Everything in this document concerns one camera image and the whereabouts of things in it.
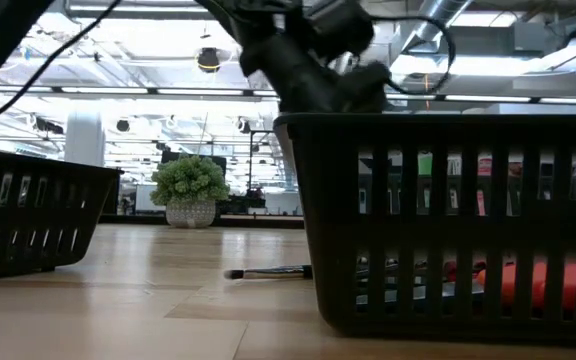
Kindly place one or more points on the black slotted plastic basket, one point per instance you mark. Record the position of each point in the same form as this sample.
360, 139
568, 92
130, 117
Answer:
328, 200
43, 220

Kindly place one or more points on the green paint bottle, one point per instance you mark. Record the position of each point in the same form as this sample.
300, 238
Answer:
425, 165

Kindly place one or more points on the thick black paintbrush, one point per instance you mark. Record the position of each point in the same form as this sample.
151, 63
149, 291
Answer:
268, 273

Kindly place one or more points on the pink paint bottle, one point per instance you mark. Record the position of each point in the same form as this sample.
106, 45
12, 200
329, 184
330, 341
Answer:
484, 167

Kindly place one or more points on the green potted plant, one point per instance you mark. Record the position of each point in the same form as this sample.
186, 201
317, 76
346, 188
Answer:
188, 180

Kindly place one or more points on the white column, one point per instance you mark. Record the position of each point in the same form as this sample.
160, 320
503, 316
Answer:
84, 140

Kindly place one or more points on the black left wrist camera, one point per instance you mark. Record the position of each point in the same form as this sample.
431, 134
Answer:
343, 25

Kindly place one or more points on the black aluminium table frame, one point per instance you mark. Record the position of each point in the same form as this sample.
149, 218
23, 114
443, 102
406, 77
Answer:
133, 219

